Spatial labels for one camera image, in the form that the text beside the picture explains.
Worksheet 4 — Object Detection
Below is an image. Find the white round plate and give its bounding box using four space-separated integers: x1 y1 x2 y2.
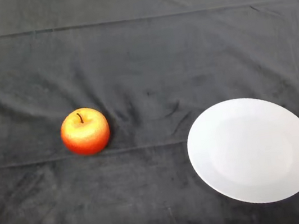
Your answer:
181 88 299 215

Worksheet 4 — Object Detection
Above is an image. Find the black cloth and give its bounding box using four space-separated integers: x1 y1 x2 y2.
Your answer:
0 0 299 224

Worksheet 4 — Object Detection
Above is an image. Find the red yellow apple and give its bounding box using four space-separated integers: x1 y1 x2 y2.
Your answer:
57 104 114 160

